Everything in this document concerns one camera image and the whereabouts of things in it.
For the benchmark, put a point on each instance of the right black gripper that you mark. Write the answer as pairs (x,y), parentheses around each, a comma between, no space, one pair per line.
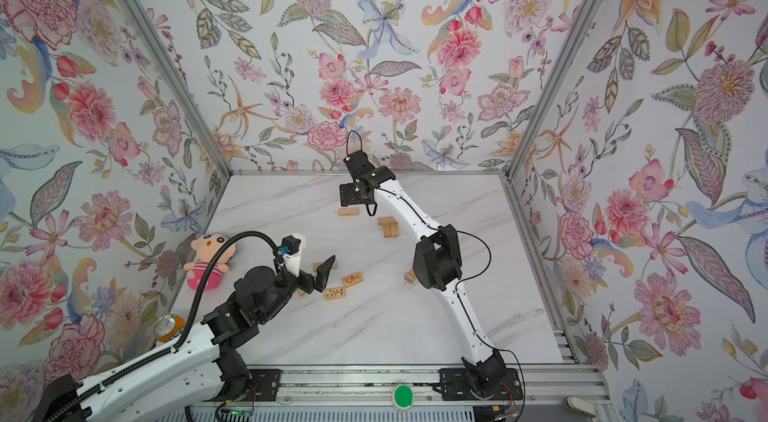
(349,192)

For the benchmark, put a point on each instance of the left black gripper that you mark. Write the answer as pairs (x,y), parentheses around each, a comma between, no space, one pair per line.
(320,281)

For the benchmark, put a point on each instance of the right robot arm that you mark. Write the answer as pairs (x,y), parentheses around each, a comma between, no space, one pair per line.
(437,265)

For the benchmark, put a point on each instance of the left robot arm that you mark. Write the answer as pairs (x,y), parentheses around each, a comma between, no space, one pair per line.
(202,364)

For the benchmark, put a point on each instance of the printed wood block lower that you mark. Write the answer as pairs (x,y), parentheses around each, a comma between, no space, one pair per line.
(334,293)

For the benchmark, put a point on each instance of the printed wood block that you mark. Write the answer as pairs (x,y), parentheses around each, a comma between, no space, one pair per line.
(334,293)
(352,279)

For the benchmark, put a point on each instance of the printed wood block upper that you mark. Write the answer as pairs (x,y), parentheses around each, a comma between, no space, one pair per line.
(352,279)

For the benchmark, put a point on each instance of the wood arch block left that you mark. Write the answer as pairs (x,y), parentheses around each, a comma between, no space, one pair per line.
(410,276)

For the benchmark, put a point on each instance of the pink plush doll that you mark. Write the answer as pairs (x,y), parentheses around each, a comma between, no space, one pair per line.
(205,248)

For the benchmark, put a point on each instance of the orange drink can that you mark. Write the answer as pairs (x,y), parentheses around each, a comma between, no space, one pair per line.
(167,327)

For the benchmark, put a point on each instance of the green round button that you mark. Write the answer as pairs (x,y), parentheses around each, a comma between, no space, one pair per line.
(403,397)

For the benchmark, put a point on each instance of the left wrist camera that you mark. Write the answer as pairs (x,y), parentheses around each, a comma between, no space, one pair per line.
(290,254)

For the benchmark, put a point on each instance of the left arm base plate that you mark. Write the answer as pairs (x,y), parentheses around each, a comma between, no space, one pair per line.
(262,385)

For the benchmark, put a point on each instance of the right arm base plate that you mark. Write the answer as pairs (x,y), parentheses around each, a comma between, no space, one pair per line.
(463,384)

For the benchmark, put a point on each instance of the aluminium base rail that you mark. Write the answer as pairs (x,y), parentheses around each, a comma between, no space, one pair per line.
(543,384)

